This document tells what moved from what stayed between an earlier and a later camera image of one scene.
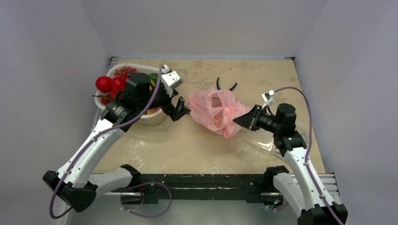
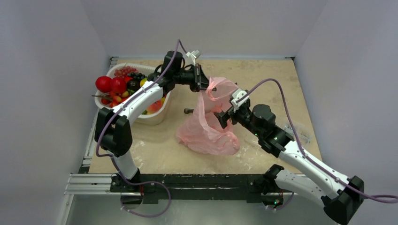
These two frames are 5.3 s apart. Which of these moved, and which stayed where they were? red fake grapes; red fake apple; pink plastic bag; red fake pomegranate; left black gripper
Moved: left black gripper; pink plastic bag
Stayed: red fake pomegranate; red fake apple; red fake grapes
